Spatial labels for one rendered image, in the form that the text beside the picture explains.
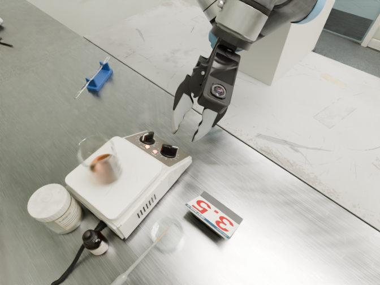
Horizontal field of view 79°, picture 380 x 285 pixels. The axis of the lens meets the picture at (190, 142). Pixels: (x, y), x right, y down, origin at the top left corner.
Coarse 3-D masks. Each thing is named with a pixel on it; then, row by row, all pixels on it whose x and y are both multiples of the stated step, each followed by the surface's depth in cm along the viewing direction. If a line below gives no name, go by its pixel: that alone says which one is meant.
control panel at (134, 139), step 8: (136, 136) 48; (136, 144) 45; (144, 144) 46; (152, 144) 47; (160, 144) 48; (168, 144) 49; (152, 152) 44; (160, 160) 43; (168, 160) 44; (176, 160) 45
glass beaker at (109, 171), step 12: (84, 144) 34; (96, 144) 36; (108, 144) 36; (84, 156) 35; (96, 156) 38; (108, 156) 32; (96, 168) 32; (108, 168) 34; (120, 168) 37; (96, 180) 35; (108, 180) 36
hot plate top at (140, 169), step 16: (128, 144) 42; (128, 160) 40; (144, 160) 40; (80, 176) 38; (128, 176) 38; (144, 176) 38; (80, 192) 36; (96, 192) 36; (112, 192) 36; (128, 192) 36; (96, 208) 35; (112, 208) 35
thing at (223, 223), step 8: (200, 200) 43; (200, 208) 41; (208, 208) 42; (208, 216) 40; (216, 216) 41; (224, 216) 42; (216, 224) 38; (224, 224) 40; (232, 224) 41; (224, 232) 38
